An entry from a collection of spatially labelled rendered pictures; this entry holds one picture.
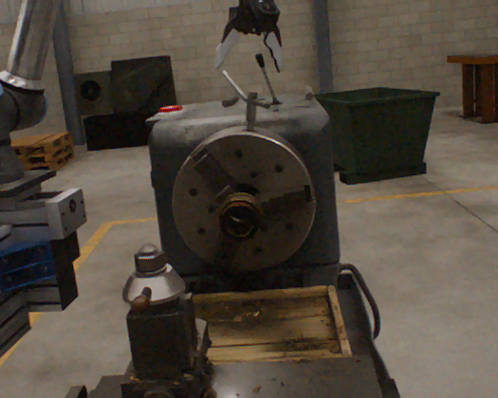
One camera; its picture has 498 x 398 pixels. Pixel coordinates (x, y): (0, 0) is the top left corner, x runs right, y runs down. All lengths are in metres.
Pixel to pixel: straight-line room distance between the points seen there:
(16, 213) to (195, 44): 9.91
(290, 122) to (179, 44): 9.88
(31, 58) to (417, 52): 10.40
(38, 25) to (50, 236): 0.51
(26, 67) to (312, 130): 0.72
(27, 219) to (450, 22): 10.79
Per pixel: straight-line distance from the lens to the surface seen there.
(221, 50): 1.28
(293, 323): 1.16
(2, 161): 1.46
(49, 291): 1.47
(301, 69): 11.21
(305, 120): 1.41
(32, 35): 1.53
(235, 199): 1.15
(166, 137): 1.43
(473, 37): 11.93
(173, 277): 0.73
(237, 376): 0.85
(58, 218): 1.39
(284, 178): 1.26
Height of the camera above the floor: 1.40
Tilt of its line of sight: 12 degrees down
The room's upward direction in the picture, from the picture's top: 6 degrees counter-clockwise
